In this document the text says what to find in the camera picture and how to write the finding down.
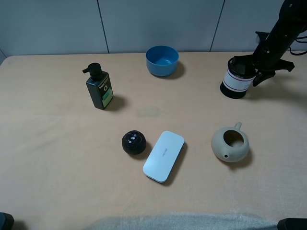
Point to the black right corner block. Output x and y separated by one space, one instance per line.
292 224

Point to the grey robot base cover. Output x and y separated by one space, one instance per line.
184 221

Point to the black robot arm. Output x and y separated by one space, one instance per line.
292 20

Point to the black corner block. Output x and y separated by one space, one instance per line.
6 221
292 224

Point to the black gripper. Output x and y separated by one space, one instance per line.
267 57

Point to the dark green pump bottle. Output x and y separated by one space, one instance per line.
99 86

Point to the white rectangular case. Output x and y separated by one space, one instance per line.
163 156

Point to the beige clay teapot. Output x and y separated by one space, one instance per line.
230 144

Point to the black left corner block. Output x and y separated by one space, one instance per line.
6 221

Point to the black mesh pen holder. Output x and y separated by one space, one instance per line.
235 86

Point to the black round ball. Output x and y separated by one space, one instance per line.
134 142

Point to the blue plastic bowl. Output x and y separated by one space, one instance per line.
161 61

